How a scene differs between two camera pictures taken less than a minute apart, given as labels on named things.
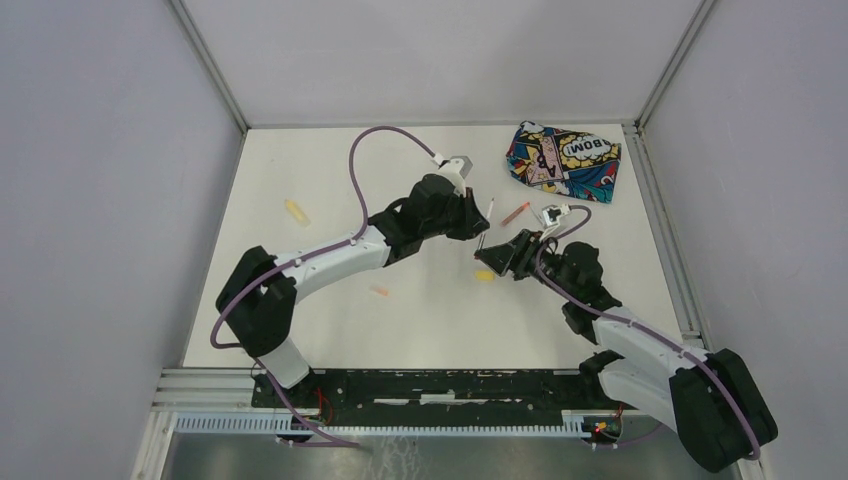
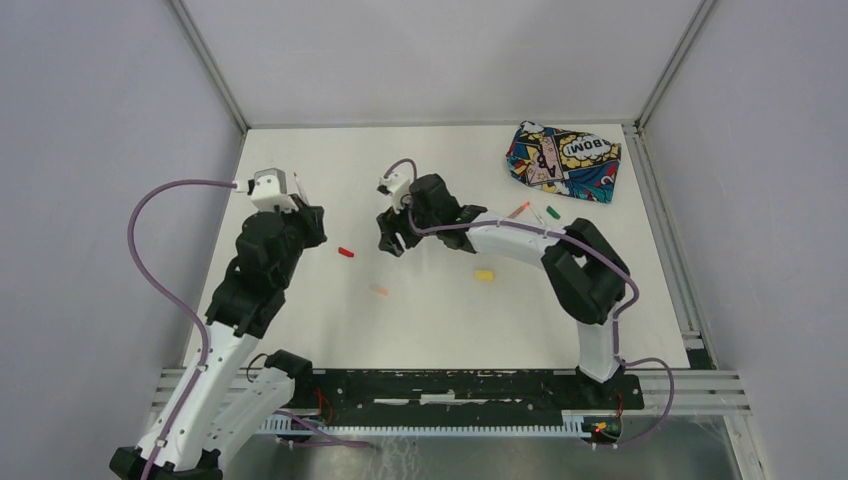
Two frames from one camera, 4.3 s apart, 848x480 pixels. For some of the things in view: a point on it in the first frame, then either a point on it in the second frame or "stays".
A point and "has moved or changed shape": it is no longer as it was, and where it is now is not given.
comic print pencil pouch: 577,164 stays
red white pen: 483,238 has moved or changed shape
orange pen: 520,209 stays
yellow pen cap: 484,275 stays
